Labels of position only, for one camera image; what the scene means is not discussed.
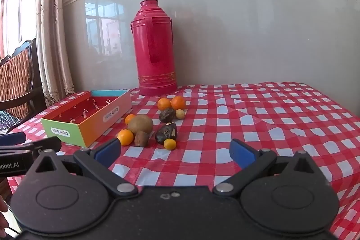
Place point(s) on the person's left hand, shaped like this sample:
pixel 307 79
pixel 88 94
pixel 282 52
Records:
pixel 2 214

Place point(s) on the wooden chair with woven cushion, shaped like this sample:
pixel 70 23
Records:
pixel 17 79

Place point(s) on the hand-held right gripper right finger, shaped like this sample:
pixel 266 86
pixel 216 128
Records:
pixel 240 152

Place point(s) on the dark fruit with pale patch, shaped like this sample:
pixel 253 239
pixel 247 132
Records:
pixel 166 133

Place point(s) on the small orange tangerine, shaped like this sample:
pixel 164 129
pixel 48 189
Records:
pixel 130 118
pixel 125 137

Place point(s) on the small brown kiwi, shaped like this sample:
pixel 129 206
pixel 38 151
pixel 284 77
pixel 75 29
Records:
pixel 141 139

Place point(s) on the red checked tablecloth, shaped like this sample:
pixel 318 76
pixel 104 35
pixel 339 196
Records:
pixel 253 116

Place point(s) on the small pale yellow fruit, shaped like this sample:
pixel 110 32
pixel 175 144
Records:
pixel 180 114

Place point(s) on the colourful cardboard box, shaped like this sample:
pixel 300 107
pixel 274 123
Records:
pixel 112 115

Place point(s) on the window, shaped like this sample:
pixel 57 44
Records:
pixel 14 3

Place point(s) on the dark brown wrinkled fruit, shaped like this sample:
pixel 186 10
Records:
pixel 166 115

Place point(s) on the blue checked cloth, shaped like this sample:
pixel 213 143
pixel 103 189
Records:
pixel 7 122

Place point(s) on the large orange tangerine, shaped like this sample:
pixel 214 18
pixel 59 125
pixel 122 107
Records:
pixel 164 104
pixel 178 102

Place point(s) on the beige lace curtain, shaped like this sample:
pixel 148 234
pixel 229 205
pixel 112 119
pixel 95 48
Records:
pixel 53 46

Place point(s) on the small yellow kumquat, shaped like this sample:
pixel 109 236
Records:
pixel 170 144

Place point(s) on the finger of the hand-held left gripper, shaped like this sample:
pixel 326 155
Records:
pixel 12 138
pixel 47 144

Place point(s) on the large brown kiwi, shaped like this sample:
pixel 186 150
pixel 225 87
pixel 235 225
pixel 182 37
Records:
pixel 140 124

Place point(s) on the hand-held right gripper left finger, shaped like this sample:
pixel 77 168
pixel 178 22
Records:
pixel 108 151

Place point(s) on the red thermos flask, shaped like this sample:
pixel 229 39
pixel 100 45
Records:
pixel 153 60

